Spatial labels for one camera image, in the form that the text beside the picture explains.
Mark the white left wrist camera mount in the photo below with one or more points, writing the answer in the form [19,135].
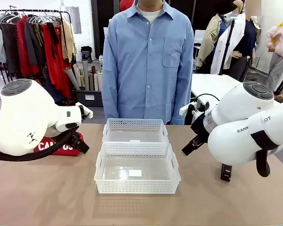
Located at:
[88,114]

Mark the dark charcoal hanging garment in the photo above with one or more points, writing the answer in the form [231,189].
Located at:
[10,47]

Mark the mannequin in beige coat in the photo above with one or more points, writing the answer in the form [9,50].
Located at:
[207,40]

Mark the black storage box white label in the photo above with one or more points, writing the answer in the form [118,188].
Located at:
[94,99]

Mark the person torso blue shirt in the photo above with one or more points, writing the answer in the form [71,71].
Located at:
[143,70]

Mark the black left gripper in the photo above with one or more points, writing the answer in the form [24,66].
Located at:
[76,137]

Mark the dark grey hanging jacket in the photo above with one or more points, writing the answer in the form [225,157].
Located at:
[34,42]

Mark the white paper roll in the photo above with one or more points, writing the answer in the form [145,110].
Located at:
[98,82]

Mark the red hanging jacket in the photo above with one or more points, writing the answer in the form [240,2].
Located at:
[26,54]

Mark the brown paper roll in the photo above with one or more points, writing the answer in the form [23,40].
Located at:
[93,77]

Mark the tall grey paper roll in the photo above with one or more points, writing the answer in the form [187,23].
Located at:
[85,75]

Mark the slanted grey paper roll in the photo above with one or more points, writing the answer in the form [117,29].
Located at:
[72,77]

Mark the mannequin in white coat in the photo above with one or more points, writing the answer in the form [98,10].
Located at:
[226,47]

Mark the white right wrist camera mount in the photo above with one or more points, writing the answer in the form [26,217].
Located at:
[185,109]

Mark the small black appliance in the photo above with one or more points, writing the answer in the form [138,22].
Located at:
[86,54]

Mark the white perforated plastic basket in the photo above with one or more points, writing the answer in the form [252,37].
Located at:
[136,186]
[136,131]

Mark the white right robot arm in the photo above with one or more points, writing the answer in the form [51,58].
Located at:
[231,146]

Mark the red hat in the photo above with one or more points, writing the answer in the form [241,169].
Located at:
[127,4]

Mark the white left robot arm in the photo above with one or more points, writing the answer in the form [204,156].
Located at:
[21,117]

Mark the beige hanging garment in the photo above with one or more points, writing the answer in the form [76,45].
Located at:
[69,42]

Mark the white rectangular label sticker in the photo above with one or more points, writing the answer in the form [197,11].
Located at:
[135,173]
[135,141]

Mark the white table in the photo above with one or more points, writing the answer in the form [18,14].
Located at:
[214,84]

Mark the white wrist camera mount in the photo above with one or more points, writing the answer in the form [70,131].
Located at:
[88,114]
[185,109]

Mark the red and black tool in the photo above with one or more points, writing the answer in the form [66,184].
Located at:
[61,153]

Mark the black tripod pole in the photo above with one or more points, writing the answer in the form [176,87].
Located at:
[228,40]

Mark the long red hanging dress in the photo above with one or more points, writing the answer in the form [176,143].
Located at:
[59,70]

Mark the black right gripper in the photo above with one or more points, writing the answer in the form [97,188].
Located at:
[201,128]

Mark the black metal clothes rack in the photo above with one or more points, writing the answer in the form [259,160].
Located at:
[37,10]

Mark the person right forearm blue sleeve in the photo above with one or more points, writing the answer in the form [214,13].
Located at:
[109,99]

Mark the cream paper roll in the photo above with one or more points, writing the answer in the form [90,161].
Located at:
[77,75]

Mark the person left forearm blue sleeve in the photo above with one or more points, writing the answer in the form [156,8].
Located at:
[182,101]

